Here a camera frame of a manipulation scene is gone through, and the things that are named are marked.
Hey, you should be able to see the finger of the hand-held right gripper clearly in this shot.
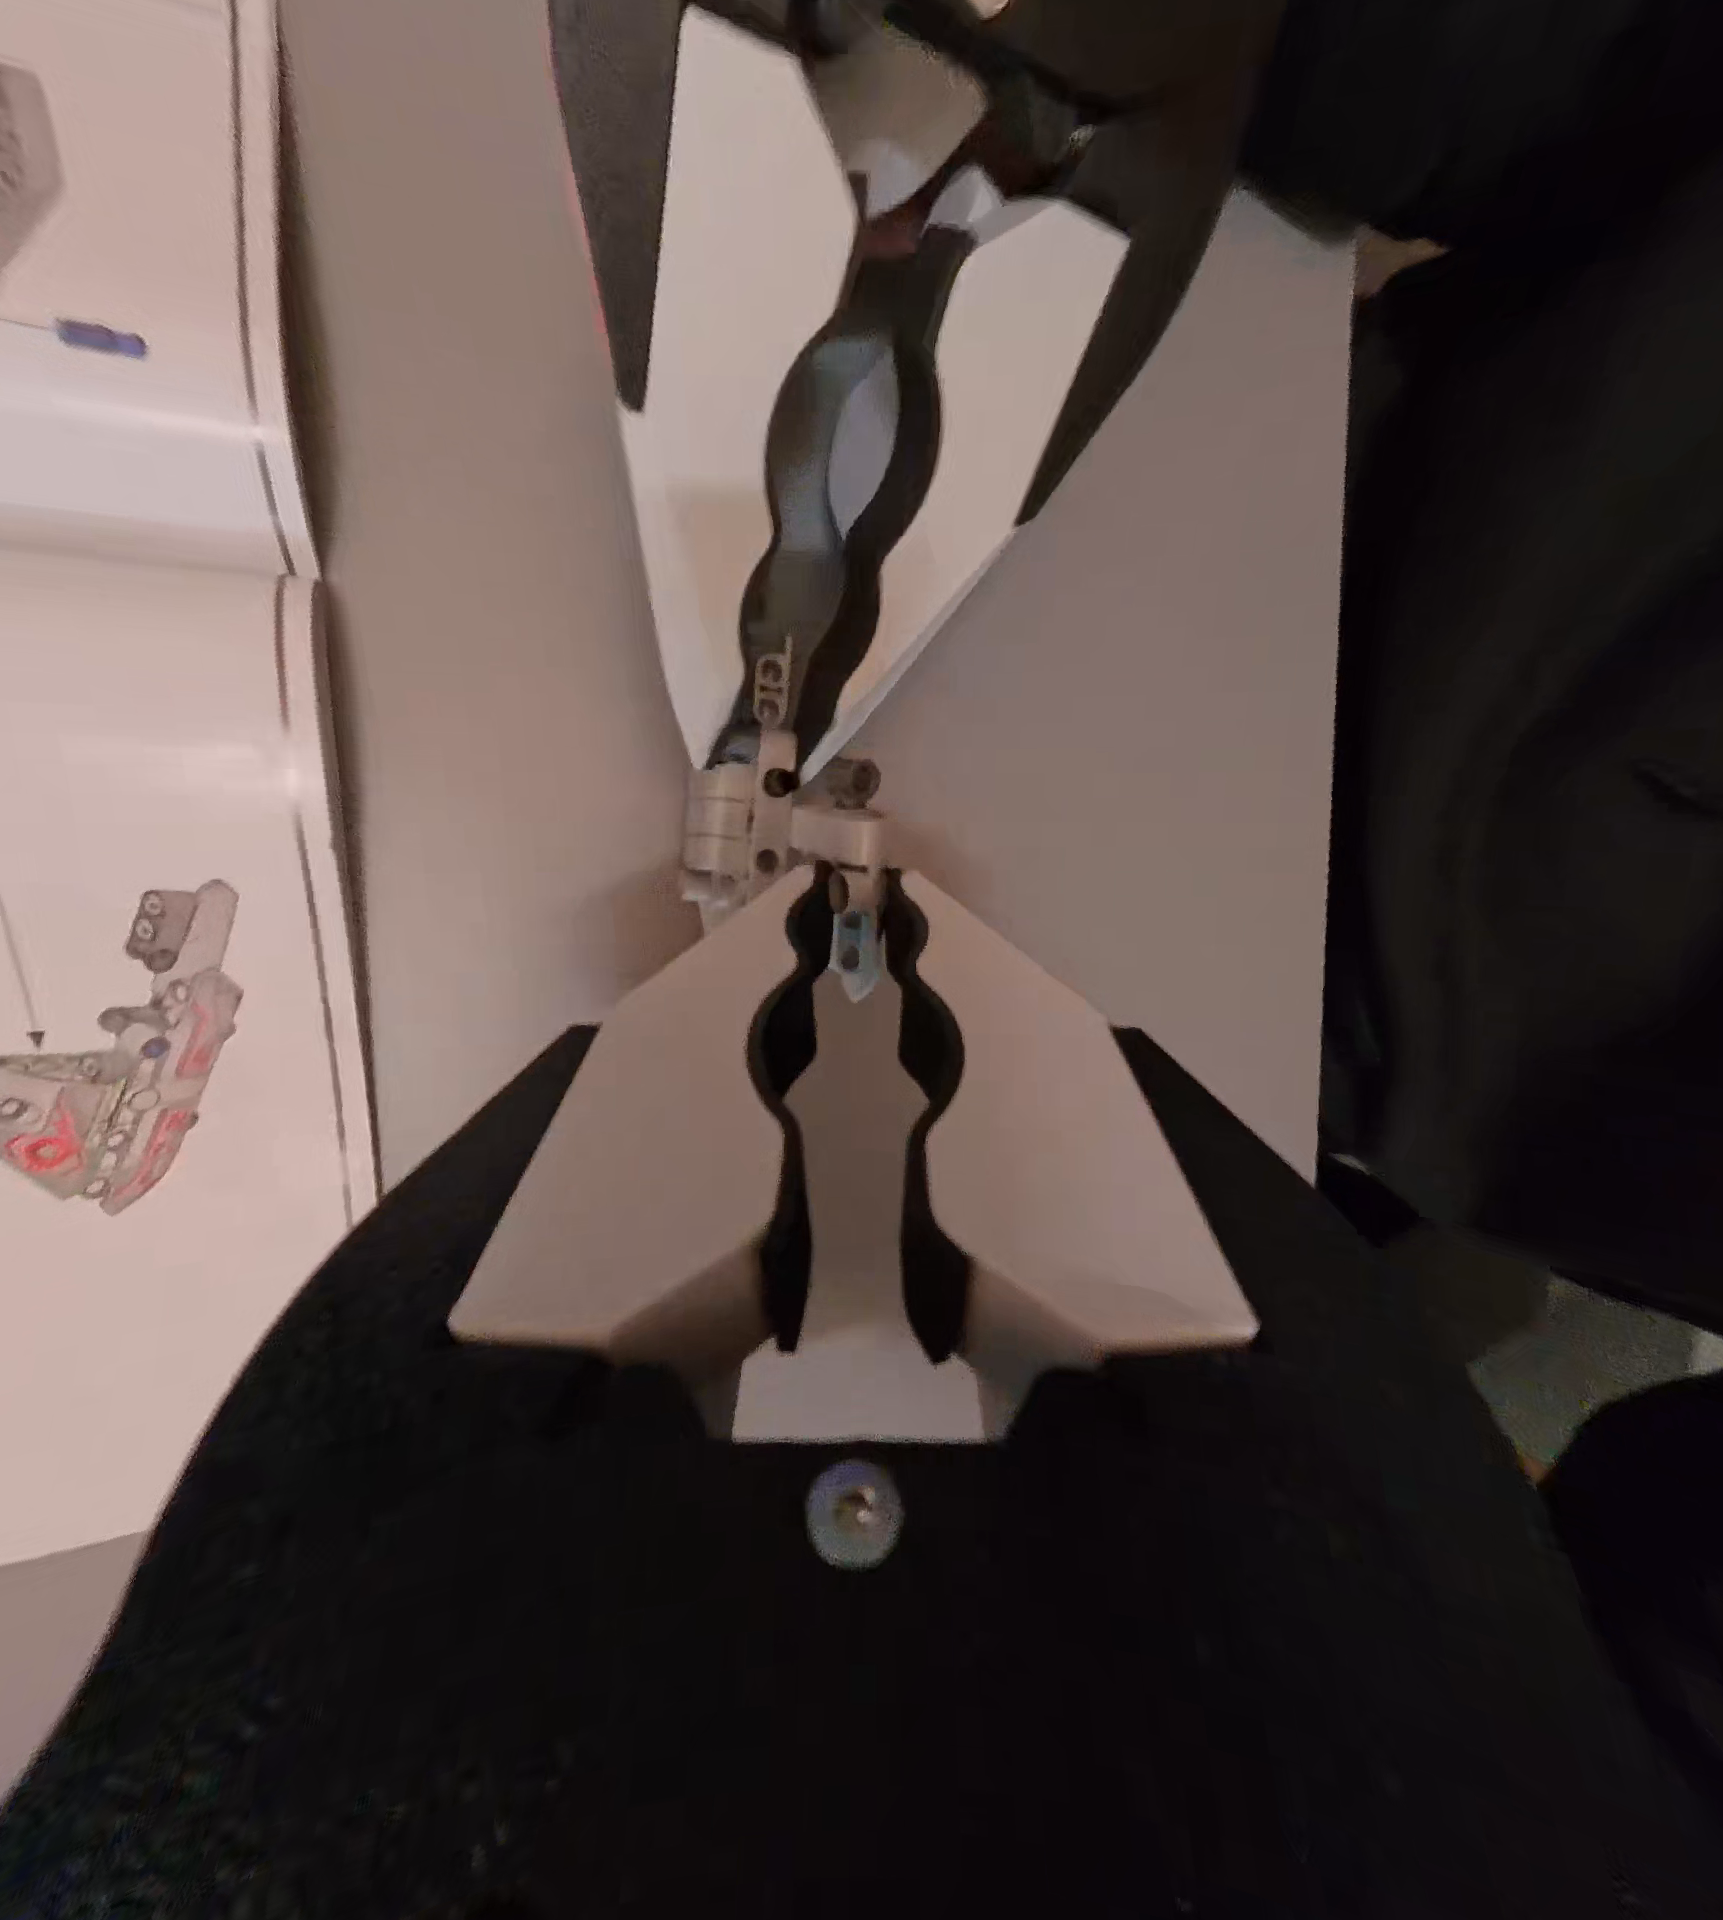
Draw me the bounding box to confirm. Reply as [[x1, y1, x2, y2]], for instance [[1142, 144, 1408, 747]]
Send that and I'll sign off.
[[797, 215, 1126, 764], [643, 11, 869, 769]]

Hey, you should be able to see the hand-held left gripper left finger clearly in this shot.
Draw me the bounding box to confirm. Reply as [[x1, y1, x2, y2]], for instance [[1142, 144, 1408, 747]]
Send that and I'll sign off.
[[447, 870, 821, 1428]]

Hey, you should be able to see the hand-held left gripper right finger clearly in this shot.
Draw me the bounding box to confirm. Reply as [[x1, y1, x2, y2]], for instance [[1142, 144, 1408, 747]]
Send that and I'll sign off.
[[883, 870, 1258, 1428]]

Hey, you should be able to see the operator left arm black sleeve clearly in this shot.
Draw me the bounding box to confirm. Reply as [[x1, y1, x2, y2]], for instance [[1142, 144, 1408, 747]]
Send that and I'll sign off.
[[1220, 0, 1723, 1920]]

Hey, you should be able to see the grey desk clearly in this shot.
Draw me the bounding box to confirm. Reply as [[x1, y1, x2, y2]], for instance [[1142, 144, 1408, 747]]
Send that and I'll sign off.
[[0, 0, 1364, 1920]]

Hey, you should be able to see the small grey connector assembly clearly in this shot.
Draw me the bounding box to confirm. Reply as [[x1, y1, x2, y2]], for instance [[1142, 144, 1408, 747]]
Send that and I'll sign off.
[[681, 631, 805, 913]]

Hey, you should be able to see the open instruction booklet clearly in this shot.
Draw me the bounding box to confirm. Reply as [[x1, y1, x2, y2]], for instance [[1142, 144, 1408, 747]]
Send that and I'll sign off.
[[0, 0, 383, 1591]]

